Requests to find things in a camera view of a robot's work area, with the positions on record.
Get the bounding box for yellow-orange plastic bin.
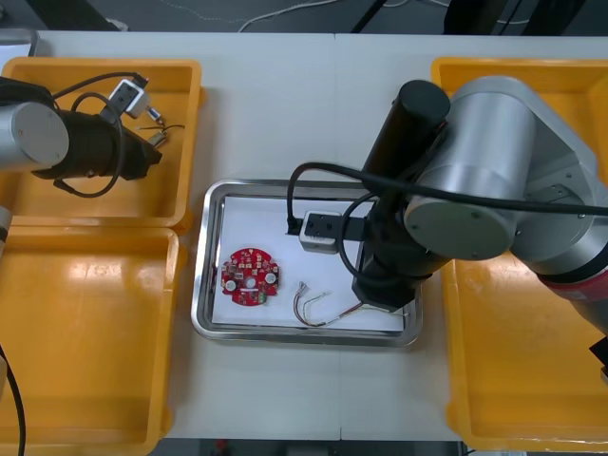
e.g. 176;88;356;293
0;56;208;234
441;251;608;452
429;56;608;158
0;223;189;456

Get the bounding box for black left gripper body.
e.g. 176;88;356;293
118;134;163;181

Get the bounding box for red black wire harness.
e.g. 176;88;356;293
292;280;409;329

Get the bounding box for small steel tray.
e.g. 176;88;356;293
0;27;40;61

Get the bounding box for round red circuit board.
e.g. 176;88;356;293
220;246;281;308

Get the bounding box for white paper sheet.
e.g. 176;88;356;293
211;196;406;333

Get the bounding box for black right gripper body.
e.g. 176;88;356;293
350;256;422;314

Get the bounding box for white floor cable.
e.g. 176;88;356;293
180;0;452;34

